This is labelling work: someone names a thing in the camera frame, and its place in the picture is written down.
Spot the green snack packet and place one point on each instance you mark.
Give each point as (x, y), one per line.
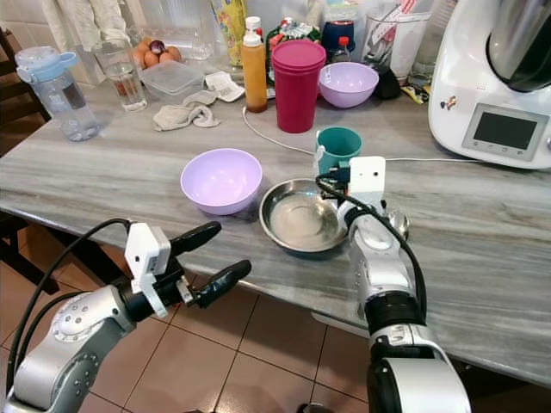
(288, 30)

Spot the small black object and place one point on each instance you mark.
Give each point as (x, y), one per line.
(387, 84)

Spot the metal spoon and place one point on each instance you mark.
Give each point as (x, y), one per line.
(399, 224)

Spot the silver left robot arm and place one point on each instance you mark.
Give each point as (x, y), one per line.
(77, 331)

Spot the lilac plastic bowl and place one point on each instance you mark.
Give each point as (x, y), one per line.
(349, 84)
(221, 181)

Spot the clear drinking glass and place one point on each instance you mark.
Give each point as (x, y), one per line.
(129, 86)

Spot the white kitchen cooking machine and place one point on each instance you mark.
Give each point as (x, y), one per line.
(473, 95)

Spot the stainless steel bowl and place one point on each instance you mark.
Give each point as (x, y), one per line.
(297, 219)

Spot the red-capped sauce bottle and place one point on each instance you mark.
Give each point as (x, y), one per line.
(342, 50)

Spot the small white cloth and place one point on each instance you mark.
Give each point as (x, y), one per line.
(225, 86)

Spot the clear lidded plastic container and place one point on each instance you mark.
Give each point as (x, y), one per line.
(172, 80)

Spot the orange sauce squeeze bottle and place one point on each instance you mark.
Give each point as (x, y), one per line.
(254, 77)

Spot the clear blue-lidded water bottle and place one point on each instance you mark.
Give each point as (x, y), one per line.
(65, 101)

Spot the teal plastic cup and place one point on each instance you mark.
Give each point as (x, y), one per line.
(340, 146)

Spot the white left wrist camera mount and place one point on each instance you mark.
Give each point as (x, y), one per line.
(145, 249)

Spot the brown egg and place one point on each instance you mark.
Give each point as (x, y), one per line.
(151, 59)
(174, 53)

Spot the crumpled grey cloth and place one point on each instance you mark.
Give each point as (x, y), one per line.
(185, 114)

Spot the dark wooden chair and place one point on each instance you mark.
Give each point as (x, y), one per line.
(13, 95)

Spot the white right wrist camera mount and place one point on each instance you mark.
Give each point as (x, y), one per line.
(367, 176)

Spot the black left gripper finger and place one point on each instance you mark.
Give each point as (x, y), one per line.
(196, 237)
(224, 282)

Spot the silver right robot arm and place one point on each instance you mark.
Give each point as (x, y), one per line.
(383, 258)

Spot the large clear plastic tub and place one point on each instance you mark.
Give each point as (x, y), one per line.
(189, 30)

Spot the hanging patterned towel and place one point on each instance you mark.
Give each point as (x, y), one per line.
(90, 19)

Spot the dark blue mug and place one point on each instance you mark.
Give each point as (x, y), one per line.
(337, 31)

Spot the white capped bottle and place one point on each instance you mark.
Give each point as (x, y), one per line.
(253, 24)

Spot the magenta lidded plastic tumbler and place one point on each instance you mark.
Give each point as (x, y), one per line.
(299, 86)

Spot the yellow food package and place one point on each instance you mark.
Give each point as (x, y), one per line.
(231, 26)

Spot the clear glass bottle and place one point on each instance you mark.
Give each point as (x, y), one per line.
(430, 47)

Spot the red onion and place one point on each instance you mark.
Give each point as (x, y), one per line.
(157, 46)

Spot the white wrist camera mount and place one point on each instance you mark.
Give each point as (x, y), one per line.
(367, 176)
(145, 249)

